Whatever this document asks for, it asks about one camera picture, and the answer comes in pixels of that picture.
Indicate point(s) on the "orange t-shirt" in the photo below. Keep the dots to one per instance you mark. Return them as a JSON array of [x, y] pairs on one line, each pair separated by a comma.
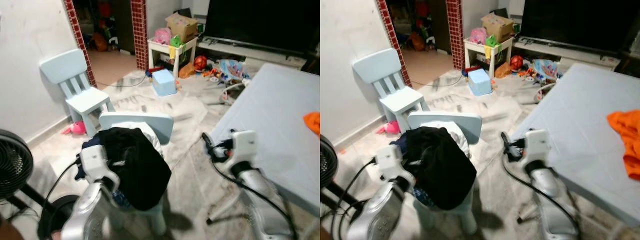
[[627, 140], [312, 122]]

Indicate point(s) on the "red ball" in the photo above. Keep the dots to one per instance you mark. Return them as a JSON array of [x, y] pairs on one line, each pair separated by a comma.
[[200, 62], [516, 62]]

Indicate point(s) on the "orange plastic bag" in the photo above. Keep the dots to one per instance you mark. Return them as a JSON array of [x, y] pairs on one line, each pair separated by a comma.
[[503, 70], [187, 71]]

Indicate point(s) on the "white TV console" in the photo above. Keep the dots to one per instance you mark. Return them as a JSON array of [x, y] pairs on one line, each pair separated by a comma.
[[250, 51], [565, 52]]

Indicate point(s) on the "black television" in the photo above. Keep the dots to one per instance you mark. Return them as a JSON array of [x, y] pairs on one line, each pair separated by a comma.
[[580, 22], [260, 22]]

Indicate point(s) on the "white kids table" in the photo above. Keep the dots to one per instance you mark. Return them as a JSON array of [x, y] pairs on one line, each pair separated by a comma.
[[477, 50], [162, 50]]

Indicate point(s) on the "white folding table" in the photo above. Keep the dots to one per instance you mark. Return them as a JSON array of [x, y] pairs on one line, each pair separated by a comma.
[[585, 135], [280, 125]]

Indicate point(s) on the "red floor toy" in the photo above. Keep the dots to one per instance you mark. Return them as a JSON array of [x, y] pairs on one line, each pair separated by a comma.
[[156, 70], [471, 70]]

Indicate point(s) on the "light blue plastic stool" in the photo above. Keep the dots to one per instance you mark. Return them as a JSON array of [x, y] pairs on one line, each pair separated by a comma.
[[164, 82], [480, 82]]

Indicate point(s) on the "white garment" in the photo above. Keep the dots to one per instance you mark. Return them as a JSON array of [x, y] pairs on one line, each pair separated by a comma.
[[457, 131], [147, 131]]

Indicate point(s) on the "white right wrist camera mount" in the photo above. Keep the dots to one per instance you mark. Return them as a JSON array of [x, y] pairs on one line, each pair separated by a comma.
[[538, 146], [245, 147]]

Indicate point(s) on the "pink bag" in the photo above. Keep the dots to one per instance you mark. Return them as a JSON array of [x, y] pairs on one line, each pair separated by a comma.
[[478, 36], [161, 36]]

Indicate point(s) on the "light blue child chair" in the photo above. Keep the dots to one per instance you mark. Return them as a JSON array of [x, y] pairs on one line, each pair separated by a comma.
[[402, 99], [150, 125], [460, 124], [90, 100]]

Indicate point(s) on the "navy garment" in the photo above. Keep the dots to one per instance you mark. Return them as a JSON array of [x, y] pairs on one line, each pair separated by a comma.
[[85, 160], [398, 146]]

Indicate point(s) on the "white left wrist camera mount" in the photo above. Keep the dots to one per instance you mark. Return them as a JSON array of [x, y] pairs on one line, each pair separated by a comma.
[[391, 161], [95, 162]]

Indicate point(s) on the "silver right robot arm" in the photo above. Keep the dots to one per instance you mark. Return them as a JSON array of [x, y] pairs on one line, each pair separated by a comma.
[[555, 200], [265, 205]]

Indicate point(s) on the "cardboard box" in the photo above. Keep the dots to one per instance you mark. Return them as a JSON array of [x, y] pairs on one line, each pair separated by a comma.
[[182, 27], [499, 27]]

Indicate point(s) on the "black standing fan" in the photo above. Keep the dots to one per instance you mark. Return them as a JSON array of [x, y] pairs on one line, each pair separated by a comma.
[[12, 165], [327, 165]]

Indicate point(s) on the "small yellow cloth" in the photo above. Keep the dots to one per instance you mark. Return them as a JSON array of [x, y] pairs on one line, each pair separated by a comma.
[[489, 52], [173, 52]]

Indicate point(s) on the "black garment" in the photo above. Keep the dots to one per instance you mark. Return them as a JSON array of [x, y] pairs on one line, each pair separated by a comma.
[[137, 170], [442, 170]]

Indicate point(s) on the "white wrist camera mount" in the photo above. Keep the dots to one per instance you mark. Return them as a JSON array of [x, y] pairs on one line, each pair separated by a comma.
[[391, 161], [245, 147], [538, 146], [95, 162]]

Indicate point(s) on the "pink plush toy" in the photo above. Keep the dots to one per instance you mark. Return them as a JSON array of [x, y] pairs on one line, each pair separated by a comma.
[[77, 128], [391, 127]]

